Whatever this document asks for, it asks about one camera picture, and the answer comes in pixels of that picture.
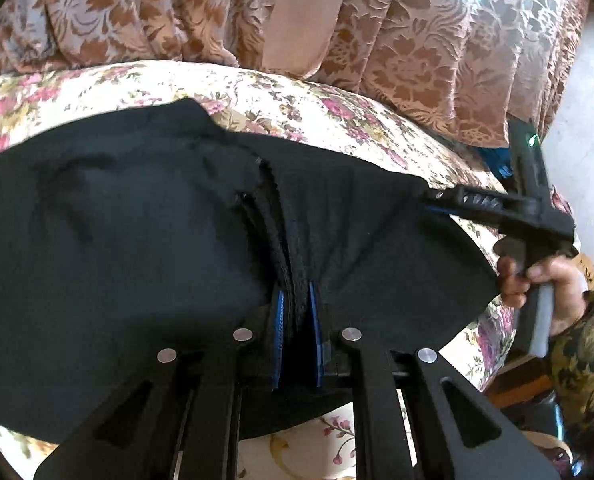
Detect black embroidered pants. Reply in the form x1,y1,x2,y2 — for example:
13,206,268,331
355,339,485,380
0,97,500,446

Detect brown floral patterned curtain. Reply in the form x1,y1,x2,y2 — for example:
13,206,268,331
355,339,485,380
0,0,590,148

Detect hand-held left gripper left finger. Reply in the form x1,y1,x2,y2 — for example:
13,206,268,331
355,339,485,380
33,287,288,480

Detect person's right hand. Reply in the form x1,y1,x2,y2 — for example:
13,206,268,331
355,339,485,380
497,255,585,336

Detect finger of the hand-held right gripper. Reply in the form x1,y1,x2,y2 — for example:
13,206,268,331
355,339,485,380
422,185,525,221

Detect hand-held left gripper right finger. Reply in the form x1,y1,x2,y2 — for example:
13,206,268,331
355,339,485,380
307,282,562,480

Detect blue object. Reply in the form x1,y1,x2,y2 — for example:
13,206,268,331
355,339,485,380
477,145,515,181

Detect floral bedsheet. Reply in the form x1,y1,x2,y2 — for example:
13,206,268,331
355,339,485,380
0,60,578,480

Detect person's right forearm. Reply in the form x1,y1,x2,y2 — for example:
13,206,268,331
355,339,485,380
547,290,594,441

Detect wooden bed frame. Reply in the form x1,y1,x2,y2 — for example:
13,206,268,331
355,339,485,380
482,355,558,411

